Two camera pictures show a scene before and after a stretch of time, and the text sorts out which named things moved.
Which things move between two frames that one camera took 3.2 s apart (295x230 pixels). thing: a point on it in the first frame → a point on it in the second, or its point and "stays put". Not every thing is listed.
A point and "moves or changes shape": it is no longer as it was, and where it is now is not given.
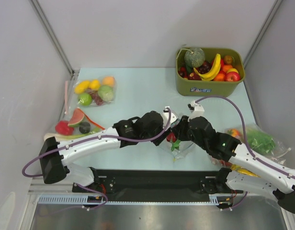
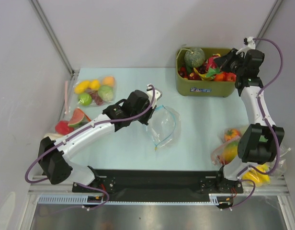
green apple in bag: x=85 y=99 stays put
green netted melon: x=194 y=57 stays put
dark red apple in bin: x=194 y=76 stays put
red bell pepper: x=62 y=127 stays put
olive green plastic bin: x=211 y=88 stays put
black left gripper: x=159 y=139 → x=145 y=120
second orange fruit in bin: x=220 y=77 stays put
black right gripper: x=181 y=129 → x=224 y=60
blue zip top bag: x=185 y=146 moves or changes shape
